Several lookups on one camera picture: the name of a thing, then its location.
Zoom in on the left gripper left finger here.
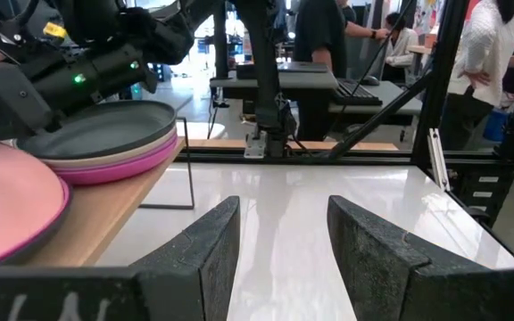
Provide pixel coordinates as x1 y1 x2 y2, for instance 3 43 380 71
0 194 242 321

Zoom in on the black frame post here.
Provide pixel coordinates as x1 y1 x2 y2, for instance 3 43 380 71
410 0 471 170

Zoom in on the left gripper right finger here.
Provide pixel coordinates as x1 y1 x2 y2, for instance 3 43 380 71
327 194 514 321

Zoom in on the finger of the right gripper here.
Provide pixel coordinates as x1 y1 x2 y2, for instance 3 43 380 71
0 62 61 144

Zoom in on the black keyboard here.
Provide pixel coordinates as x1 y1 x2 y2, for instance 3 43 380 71
333 78 384 107

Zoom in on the blue bin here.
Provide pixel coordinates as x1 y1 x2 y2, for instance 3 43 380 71
482 108 510 143

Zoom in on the light pink plate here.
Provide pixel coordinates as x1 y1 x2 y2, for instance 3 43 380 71
0 142 69 268

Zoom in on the person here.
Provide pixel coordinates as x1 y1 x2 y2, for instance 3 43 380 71
293 0 390 79
438 0 514 152
381 12 419 84

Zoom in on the black frame rail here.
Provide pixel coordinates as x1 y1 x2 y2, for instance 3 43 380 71
184 149 419 169

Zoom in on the light wooden shelf board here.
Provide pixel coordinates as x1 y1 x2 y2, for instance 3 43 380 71
22 137 187 268

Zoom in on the cream plate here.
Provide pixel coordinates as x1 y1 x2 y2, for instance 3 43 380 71
40 127 178 169

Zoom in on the dark grey plate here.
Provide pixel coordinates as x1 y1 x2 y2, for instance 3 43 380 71
15 100 178 161

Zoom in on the aluminium bracket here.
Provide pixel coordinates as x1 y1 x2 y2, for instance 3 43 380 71
426 128 452 193

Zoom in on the black drawer unit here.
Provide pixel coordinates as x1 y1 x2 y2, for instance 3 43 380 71
455 169 506 219

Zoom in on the black diagonal frame strut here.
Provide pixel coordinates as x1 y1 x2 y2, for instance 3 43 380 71
327 70 435 161

